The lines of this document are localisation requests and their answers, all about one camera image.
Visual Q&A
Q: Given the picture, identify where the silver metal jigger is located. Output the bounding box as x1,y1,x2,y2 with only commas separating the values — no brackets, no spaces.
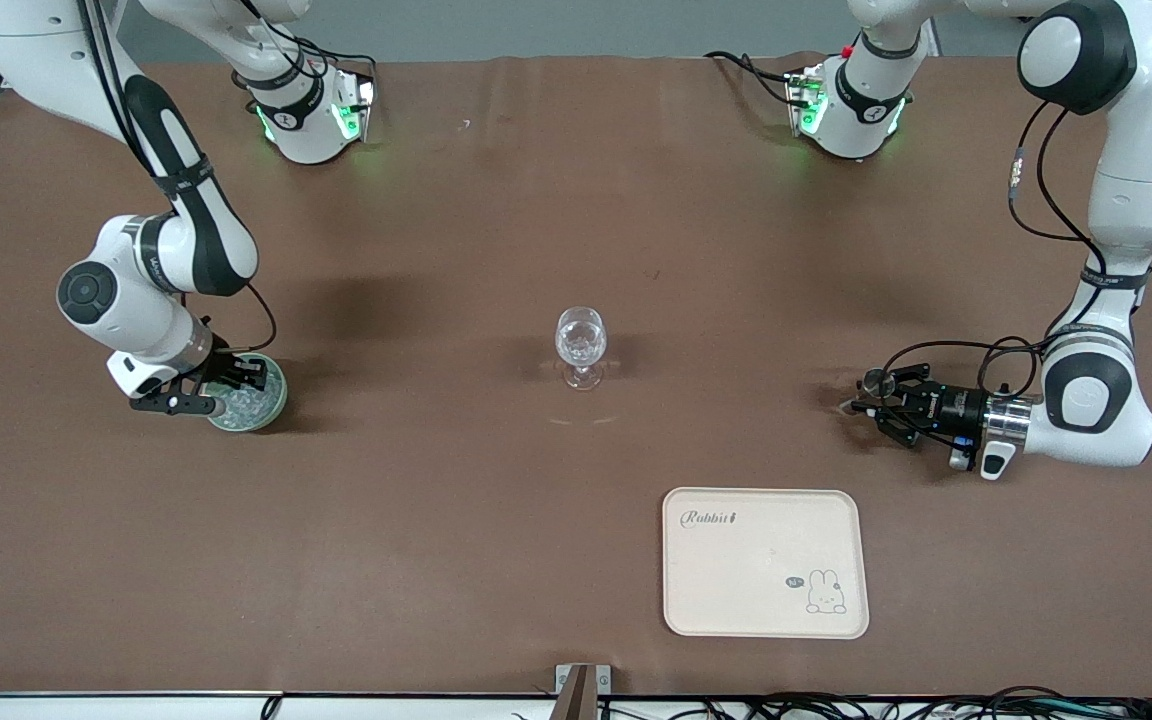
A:
844,367,889,413

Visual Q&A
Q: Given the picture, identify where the black right base cable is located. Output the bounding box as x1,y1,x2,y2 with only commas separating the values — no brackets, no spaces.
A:
291,38,377,76

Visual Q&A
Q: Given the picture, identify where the mint green bowl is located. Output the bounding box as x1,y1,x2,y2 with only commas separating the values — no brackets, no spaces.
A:
206,352,289,434

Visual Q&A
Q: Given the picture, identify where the beige rabbit print tray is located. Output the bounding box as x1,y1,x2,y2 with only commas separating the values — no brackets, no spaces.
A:
662,487,870,639

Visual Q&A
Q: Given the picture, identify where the brown table cloth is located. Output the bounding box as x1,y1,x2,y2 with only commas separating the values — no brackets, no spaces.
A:
0,52,1152,698

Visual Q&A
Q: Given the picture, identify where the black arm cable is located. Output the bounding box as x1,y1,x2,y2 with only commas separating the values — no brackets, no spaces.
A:
876,100,1102,441
76,0,279,353

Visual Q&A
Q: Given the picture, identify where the clear wine glass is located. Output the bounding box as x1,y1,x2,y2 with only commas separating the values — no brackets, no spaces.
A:
554,306,609,391

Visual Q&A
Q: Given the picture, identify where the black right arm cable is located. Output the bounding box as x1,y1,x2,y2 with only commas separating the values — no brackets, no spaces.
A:
76,0,279,353

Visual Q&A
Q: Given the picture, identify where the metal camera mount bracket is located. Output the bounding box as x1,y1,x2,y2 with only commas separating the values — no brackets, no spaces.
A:
554,663,613,720

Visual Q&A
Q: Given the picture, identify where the black base cable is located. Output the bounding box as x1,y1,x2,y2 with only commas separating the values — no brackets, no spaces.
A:
291,38,377,76
704,50,802,106

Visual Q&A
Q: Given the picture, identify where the black cable bundle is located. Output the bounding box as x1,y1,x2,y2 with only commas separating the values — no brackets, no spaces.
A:
601,685,1152,720

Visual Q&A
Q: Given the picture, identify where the clear ice cubes pile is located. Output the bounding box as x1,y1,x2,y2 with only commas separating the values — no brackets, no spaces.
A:
216,383,278,427

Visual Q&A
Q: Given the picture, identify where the black left base cable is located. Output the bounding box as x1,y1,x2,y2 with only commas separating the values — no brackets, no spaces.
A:
704,50,802,106

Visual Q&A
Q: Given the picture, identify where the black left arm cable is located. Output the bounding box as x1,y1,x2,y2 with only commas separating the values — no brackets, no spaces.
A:
876,100,1102,441

